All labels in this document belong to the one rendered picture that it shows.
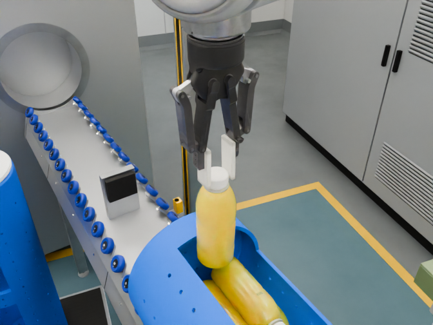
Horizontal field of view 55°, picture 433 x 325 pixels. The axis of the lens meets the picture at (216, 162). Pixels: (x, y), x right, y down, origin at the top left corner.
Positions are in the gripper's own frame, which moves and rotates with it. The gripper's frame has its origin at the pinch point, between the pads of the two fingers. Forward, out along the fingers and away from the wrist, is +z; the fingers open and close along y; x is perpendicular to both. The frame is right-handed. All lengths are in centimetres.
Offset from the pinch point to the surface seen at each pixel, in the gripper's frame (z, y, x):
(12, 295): 81, 38, -70
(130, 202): 45, -2, -51
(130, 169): 34, -3, -51
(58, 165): 45, 11, -82
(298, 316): 36.3, -12.6, 10.3
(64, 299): 126, 22, -98
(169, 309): 24.0, 11.6, 3.2
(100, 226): 44, 10, -45
